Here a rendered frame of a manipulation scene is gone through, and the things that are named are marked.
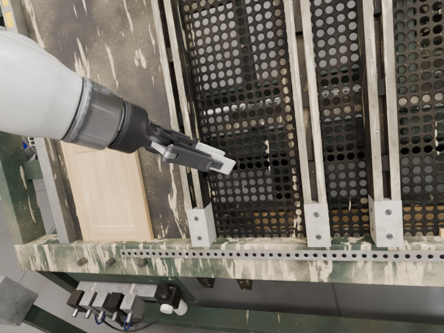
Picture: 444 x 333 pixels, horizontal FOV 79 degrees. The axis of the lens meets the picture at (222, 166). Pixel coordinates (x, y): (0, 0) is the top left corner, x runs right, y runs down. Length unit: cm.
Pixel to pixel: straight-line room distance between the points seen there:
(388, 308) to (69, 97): 169
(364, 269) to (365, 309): 87
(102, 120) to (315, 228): 62
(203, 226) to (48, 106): 62
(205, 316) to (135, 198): 85
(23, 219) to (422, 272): 144
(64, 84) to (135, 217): 74
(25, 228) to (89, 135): 109
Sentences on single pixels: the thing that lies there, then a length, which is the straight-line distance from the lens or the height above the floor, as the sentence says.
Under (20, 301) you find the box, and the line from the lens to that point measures 141.
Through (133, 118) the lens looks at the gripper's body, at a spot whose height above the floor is 148.
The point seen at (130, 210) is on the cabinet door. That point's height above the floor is 99.
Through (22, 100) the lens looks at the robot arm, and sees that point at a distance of 36.
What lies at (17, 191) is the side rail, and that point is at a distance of 143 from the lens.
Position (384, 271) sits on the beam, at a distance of 90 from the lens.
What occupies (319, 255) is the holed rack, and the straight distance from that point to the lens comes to 86.
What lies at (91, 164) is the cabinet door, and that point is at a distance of 111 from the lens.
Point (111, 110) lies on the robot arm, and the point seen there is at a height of 151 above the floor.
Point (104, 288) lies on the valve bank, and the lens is 126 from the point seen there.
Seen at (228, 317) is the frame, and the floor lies 18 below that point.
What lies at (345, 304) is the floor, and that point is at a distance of 175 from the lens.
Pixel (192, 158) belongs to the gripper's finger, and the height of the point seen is 139.
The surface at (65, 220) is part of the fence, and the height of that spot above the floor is 98.
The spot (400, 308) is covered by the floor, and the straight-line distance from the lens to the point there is 179.
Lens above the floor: 164
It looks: 40 degrees down
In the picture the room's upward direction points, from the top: 21 degrees counter-clockwise
